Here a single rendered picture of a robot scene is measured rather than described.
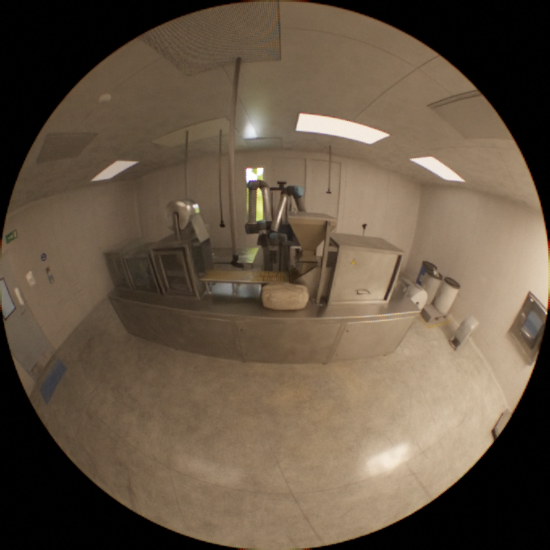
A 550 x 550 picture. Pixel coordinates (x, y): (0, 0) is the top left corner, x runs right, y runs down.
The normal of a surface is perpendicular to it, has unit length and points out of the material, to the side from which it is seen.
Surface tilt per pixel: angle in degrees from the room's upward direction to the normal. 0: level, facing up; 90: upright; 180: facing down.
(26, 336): 90
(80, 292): 90
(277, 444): 0
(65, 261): 90
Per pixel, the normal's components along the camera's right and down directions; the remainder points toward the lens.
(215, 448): 0.01, -0.88
